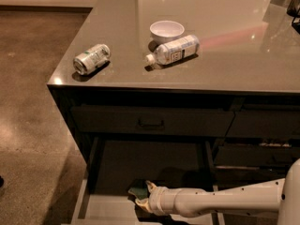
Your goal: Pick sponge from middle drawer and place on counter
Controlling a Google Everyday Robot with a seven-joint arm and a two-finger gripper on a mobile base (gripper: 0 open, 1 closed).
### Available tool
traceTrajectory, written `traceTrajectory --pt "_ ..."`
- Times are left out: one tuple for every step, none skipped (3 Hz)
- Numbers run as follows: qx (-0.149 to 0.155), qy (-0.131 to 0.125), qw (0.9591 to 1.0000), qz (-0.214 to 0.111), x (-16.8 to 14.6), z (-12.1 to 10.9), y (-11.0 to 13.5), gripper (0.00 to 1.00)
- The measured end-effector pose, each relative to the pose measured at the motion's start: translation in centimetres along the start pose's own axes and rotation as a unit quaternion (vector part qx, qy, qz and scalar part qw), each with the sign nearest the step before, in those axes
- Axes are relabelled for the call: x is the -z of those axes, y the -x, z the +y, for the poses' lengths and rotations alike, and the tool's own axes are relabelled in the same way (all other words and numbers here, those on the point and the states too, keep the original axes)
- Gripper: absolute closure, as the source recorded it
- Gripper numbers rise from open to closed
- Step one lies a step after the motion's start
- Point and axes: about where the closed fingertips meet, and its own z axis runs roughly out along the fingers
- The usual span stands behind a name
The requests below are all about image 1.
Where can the dark top right drawer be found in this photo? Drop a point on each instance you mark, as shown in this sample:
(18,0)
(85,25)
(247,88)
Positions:
(266,124)

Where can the open middle drawer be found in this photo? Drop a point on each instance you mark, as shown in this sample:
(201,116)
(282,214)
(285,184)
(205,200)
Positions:
(116,166)

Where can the clear plastic water bottle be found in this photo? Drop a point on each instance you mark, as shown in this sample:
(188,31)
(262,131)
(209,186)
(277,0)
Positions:
(173,51)

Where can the white bowl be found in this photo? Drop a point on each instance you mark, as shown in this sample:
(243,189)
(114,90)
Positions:
(166,31)

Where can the dark drawer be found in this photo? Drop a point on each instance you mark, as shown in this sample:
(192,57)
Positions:
(177,121)
(256,156)
(266,124)

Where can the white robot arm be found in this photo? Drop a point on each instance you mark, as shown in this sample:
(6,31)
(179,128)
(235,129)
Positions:
(280,196)

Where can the dark middle right drawer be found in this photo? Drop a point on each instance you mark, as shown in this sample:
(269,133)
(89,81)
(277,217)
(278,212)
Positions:
(256,156)

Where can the dark kitchen counter cabinet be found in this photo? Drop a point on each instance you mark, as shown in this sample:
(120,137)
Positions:
(248,60)

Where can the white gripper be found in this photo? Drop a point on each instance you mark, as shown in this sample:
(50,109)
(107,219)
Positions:
(155,200)

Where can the green yellow sponge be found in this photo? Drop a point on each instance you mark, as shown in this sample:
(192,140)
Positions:
(138,190)

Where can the silver soda can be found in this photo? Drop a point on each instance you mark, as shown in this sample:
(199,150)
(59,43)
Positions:
(92,59)

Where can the dark top left drawer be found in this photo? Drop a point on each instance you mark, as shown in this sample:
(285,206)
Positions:
(177,121)

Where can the black drawer handle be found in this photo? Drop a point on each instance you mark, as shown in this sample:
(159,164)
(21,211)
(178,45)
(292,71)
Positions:
(151,124)

